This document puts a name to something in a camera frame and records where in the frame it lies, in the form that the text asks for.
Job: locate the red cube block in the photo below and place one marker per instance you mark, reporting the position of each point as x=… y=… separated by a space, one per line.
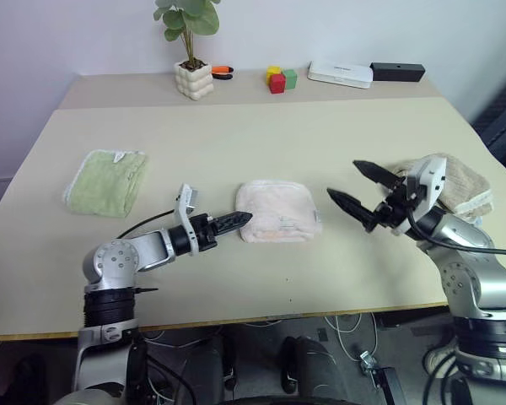
x=277 y=83

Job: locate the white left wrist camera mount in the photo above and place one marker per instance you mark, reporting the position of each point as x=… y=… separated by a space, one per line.
x=185 y=219

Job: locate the green leafy plant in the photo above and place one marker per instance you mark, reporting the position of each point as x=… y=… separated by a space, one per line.
x=187 y=17

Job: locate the dark ribbed chair part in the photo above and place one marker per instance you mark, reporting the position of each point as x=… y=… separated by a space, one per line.
x=504 y=114

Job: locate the beige folded towel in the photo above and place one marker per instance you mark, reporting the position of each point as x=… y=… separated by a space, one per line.
x=464 y=181

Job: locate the white bubble plant pot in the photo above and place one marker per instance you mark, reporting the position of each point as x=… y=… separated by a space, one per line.
x=195 y=82

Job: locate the pink towel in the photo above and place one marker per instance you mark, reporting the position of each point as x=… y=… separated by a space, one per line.
x=278 y=206

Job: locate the green folded towel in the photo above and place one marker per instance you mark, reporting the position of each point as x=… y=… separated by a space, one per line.
x=103 y=185

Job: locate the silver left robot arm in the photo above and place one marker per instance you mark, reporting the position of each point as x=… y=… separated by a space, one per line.
x=118 y=257

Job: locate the metal clamp on black bar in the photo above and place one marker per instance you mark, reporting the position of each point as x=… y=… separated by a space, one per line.
x=375 y=373

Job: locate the green cube block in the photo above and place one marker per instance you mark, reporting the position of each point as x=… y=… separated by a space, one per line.
x=291 y=79

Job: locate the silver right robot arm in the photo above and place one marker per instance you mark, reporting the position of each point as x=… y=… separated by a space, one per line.
x=468 y=240

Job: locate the white shoe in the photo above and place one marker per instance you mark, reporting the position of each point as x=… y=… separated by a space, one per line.
x=438 y=358

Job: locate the black rectangular box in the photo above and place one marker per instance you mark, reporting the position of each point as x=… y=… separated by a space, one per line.
x=398 y=71

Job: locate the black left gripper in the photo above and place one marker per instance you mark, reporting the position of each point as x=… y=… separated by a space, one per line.
x=204 y=234

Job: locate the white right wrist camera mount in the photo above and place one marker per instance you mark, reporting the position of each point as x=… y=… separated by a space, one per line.
x=430 y=173

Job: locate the yellow cube block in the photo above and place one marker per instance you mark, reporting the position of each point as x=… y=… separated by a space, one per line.
x=273 y=70

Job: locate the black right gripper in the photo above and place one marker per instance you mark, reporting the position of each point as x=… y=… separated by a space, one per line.
x=395 y=206

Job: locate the orange and black pliers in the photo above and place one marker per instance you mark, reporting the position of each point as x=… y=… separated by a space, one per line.
x=222 y=71

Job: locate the dark rounded shape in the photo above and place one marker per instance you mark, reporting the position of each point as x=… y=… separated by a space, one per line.
x=310 y=367
x=204 y=371

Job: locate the white flat box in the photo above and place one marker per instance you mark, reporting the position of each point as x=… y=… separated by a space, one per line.
x=340 y=74

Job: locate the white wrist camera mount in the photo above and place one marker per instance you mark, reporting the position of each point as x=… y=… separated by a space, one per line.
x=430 y=173
x=185 y=219

